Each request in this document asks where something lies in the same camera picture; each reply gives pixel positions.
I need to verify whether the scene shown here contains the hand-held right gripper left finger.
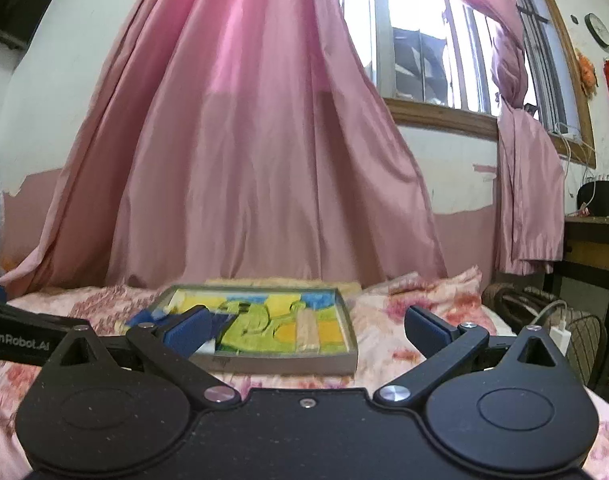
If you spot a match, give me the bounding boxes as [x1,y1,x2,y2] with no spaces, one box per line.
[43,305,240,408]

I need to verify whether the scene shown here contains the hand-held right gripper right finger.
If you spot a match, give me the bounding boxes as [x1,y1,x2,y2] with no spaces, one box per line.
[373,305,569,407]

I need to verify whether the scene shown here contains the pile of colourful snack packets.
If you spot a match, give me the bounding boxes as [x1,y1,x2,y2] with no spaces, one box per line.
[157,289,349,356]

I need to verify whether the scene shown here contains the grey shallow tray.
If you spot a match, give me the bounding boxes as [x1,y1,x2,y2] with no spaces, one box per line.
[137,284,359,376]

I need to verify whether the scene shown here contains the floral pink blanket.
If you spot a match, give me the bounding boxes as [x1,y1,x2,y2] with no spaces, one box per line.
[0,266,609,480]

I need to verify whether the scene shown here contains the white charger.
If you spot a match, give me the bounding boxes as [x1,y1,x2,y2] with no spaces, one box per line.
[549,327,571,357]

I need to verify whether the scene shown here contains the tied pink curtain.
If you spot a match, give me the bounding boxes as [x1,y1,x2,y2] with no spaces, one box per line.
[429,0,567,276]

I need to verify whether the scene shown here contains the dark wooden desk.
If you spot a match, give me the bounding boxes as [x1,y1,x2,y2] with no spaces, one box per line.
[554,215,609,313]

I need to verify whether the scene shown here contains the wide pink curtain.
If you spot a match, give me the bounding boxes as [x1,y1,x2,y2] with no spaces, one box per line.
[0,0,447,298]

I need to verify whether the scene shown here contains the black device on desk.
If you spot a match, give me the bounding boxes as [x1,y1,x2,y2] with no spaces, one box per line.
[577,180,609,219]

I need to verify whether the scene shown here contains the white charger cable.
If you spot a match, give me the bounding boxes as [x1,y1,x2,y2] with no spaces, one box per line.
[527,300,570,332]

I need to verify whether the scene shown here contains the white cables on window sill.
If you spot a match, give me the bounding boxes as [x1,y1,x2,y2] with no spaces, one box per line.
[548,121,597,187]

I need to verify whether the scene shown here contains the barred window with wooden frame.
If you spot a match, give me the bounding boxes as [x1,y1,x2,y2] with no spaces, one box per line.
[331,0,597,170]

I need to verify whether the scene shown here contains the orange wall decoration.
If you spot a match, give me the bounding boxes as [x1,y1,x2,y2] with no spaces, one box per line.
[574,49,599,98]

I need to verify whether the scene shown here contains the round wall clock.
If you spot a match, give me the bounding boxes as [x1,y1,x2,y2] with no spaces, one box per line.
[584,12,609,50]

